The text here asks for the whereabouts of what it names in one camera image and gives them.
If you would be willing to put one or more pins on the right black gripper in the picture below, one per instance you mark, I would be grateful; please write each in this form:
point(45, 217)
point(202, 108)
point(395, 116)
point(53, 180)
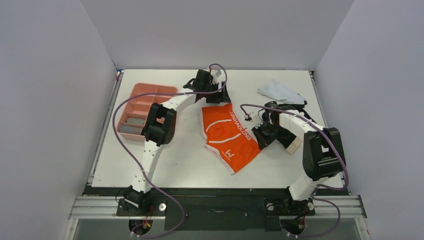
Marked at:
point(265, 133)

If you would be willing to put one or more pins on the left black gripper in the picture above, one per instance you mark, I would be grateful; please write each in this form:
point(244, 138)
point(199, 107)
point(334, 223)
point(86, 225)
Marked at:
point(221, 97)

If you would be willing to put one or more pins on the orange underwear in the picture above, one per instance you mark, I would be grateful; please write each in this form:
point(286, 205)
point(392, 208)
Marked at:
point(226, 138)

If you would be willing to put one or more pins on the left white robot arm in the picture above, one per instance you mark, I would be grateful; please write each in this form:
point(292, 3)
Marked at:
point(160, 126)

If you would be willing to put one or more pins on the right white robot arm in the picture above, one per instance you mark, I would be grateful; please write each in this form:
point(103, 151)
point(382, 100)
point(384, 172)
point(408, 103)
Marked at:
point(322, 153)

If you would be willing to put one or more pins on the black underwear beige waistband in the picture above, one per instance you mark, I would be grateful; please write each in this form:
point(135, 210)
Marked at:
point(289, 141)

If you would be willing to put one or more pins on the light blue underwear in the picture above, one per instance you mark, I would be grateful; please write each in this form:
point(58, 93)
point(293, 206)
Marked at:
point(280, 92)

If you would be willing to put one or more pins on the grey striped rolled underwear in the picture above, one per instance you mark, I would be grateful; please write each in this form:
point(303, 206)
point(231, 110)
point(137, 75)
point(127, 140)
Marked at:
point(129, 129)

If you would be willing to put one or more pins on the pink divided storage tray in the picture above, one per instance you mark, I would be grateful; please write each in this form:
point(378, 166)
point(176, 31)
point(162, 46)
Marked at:
point(136, 111)

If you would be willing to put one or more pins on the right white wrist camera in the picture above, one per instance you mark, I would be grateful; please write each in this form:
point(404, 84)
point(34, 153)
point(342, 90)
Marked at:
point(253, 119)

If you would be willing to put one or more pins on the aluminium mounting rail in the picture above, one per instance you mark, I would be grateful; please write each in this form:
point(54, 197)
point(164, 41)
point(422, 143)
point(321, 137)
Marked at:
point(106, 207)

